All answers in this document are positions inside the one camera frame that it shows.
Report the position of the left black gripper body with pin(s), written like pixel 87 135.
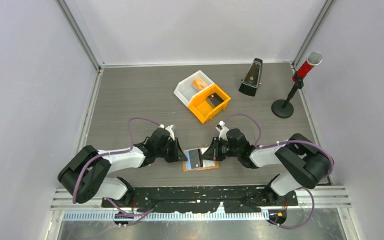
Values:
pixel 168 151

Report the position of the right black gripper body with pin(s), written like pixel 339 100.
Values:
pixel 225 149

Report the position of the blue credit card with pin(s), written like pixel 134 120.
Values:
pixel 187 164

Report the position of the orange card holder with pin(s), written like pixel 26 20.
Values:
pixel 207 165

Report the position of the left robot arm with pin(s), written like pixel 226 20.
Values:
pixel 86 175

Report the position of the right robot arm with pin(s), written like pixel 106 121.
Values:
pixel 306 164

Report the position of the black cards in yellow bin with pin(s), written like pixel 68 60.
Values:
pixel 214 100

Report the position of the yellow plastic bin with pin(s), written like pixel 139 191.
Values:
pixel 202 110

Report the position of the black microphone stand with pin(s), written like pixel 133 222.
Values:
pixel 282 108

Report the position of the white plastic bin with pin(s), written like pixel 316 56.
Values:
pixel 185 90

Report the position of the black metronome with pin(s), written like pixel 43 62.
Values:
pixel 252 80

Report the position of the orange box in white bin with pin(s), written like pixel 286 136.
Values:
pixel 199 84

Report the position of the red microphone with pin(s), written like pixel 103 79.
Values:
pixel 313 59

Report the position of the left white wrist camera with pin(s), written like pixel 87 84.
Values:
pixel 171 129

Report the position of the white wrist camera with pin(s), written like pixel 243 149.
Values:
pixel 222 129
pixel 171 129

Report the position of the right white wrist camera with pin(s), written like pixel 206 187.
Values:
pixel 222 129

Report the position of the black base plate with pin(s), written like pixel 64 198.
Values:
pixel 201 199

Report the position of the white toothed rail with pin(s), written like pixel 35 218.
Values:
pixel 219 215

